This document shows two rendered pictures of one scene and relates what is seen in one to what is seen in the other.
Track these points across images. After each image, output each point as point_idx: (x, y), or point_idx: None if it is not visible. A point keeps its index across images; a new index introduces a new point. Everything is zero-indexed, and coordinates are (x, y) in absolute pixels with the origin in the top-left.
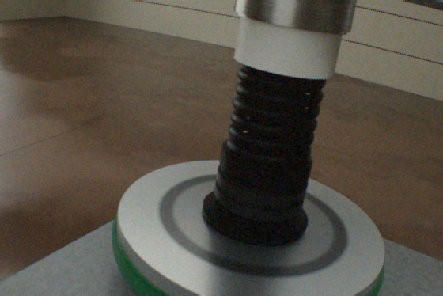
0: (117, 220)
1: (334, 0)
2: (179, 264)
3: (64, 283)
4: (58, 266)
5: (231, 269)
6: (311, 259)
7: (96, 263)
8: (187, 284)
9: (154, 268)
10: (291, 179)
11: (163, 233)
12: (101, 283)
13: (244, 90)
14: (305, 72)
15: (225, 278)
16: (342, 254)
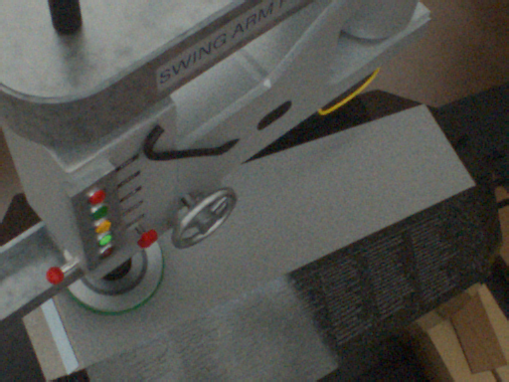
0: (85, 305)
1: None
2: (124, 300)
3: (89, 333)
4: (79, 332)
5: (133, 287)
6: (141, 262)
7: (84, 319)
8: (133, 302)
9: (122, 307)
10: None
11: (107, 296)
12: (95, 321)
13: None
14: None
15: (135, 291)
16: (145, 251)
